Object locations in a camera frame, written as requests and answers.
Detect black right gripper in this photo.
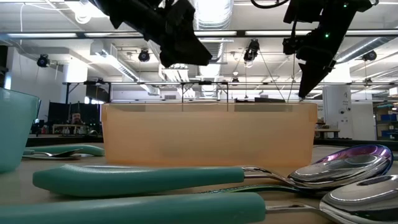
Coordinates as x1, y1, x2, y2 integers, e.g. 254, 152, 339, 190
297, 29, 341, 98

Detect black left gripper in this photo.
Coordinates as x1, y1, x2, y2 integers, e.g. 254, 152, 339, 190
124, 0, 213, 68

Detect iridescent rainbow spoon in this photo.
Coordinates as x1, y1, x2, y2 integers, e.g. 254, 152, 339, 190
198, 144, 395, 195

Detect white pillar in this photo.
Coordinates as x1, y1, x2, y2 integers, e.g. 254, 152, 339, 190
322, 85, 353, 140

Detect black legged wooden workbench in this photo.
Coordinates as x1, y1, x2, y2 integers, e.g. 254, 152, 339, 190
313, 129, 340, 140

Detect black overhead rig beam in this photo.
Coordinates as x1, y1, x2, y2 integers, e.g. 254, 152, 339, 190
0, 30, 398, 40

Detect orange translucent bin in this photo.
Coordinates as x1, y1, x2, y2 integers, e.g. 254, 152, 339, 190
101, 101, 318, 169

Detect shelf with blue bins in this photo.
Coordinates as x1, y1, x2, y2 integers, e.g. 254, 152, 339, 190
373, 102, 398, 141

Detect person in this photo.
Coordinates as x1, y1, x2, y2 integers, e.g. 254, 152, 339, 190
67, 111, 87, 127

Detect black partition panel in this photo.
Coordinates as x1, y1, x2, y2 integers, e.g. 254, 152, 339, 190
47, 101, 102, 127

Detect light green plastic bin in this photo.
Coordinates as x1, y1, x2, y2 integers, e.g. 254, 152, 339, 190
0, 87, 42, 174

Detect silver ventilation duct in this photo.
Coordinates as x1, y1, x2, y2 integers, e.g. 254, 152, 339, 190
192, 0, 234, 98

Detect distant black rig frame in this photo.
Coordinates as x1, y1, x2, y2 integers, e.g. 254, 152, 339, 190
63, 80, 398, 104

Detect black ceiling camera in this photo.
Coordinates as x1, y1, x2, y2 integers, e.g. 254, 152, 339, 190
361, 50, 378, 62
36, 54, 50, 68
137, 49, 151, 63
243, 39, 261, 62

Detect black aluminium table frame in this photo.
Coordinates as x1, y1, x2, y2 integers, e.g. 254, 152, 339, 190
26, 134, 398, 147

